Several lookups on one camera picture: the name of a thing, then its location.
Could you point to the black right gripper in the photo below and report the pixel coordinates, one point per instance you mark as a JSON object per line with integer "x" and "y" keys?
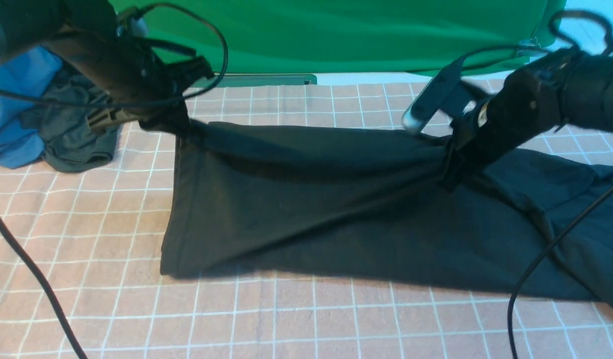
{"x": 526, "y": 106}

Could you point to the green backdrop cloth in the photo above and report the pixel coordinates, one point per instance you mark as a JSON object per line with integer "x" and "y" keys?
{"x": 352, "y": 36}

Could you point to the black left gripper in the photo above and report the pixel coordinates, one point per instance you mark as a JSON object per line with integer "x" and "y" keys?
{"x": 140, "y": 86}

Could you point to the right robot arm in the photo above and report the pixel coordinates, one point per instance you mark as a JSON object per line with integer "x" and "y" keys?
{"x": 566, "y": 87}

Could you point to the gray long-sleeved shirt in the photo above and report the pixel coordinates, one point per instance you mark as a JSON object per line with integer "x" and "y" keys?
{"x": 364, "y": 203}

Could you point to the dark gray crumpled garment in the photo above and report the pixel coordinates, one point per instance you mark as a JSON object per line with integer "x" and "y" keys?
{"x": 70, "y": 146}

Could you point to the blue garment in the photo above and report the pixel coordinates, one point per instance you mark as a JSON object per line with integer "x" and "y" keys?
{"x": 28, "y": 74}

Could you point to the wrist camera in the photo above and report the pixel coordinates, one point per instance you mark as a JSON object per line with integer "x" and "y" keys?
{"x": 130, "y": 22}
{"x": 445, "y": 92}

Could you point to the metal binder clip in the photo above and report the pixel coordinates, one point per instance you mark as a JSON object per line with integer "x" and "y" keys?
{"x": 528, "y": 47}

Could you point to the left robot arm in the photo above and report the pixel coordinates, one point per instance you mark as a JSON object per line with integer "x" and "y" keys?
{"x": 25, "y": 24}

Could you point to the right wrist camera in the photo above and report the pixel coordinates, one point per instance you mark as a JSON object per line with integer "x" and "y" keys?
{"x": 445, "y": 92}

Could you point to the pink checkered tablecloth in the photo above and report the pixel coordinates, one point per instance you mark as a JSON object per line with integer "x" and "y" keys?
{"x": 97, "y": 238}

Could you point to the green metal bar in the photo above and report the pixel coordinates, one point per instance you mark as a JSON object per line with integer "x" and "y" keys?
{"x": 258, "y": 80}

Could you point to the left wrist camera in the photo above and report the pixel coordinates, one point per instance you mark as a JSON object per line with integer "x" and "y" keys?
{"x": 130, "y": 22}

